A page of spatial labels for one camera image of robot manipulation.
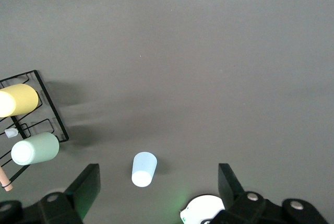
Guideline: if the light blue plastic cup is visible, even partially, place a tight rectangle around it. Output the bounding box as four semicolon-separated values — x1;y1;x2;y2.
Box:
130;151;158;188

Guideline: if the pale green plastic cup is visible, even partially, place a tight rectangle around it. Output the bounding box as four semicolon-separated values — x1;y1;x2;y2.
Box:
10;132;61;167

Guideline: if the yellow plastic cup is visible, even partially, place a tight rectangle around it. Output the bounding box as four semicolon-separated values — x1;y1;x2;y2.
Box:
0;83;40;119

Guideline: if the black wire cup holder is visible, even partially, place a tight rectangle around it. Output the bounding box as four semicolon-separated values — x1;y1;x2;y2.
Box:
0;69;70;192

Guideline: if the dark grey table mat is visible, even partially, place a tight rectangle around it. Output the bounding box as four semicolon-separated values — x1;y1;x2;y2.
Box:
0;0;334;224

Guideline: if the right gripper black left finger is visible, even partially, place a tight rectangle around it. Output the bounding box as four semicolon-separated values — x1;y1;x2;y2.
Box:
0;163;101;224

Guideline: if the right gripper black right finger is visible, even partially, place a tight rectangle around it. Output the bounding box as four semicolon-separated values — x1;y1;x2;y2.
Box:
208;163;330;224

